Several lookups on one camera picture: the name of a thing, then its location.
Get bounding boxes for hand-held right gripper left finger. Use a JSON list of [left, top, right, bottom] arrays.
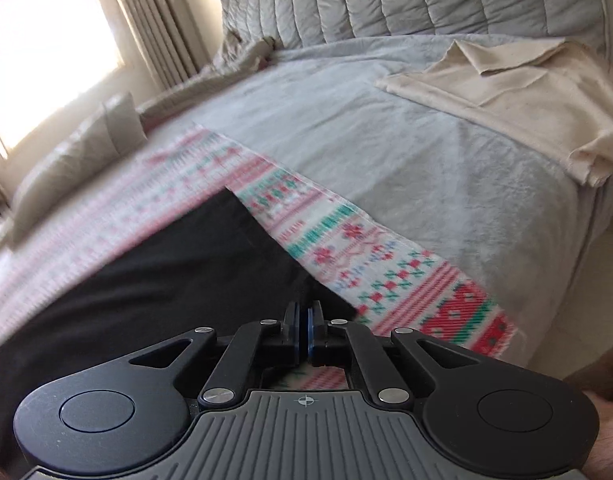
[[111, 301, 304, 408]]

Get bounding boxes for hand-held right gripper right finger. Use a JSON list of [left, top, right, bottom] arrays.
[[306, 301, 495, 406]]

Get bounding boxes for black pants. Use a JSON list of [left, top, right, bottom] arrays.
[[0, 187, 358, 471]]

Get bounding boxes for printed patterned blanket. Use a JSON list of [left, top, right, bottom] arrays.
[[0, 125, 518, 392]]

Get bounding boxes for grey bed sheet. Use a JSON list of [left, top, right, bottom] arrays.
[[136, 34, 613, 377]]

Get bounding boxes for crumpled grey quilt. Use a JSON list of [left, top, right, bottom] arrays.
[[136, 35, 278, 116]]

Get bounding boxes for grey pillow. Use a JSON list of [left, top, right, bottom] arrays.
[[9, 92, 148, 247]]

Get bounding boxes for folded beige cloth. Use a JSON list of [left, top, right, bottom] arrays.
[[375, 37, 613, 191]]

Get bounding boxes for beige pleated curtain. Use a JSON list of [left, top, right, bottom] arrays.
[[102, 0, 213, 95]]

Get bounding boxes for bright window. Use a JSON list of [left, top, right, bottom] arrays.
[[0, 0, 128, 161]]

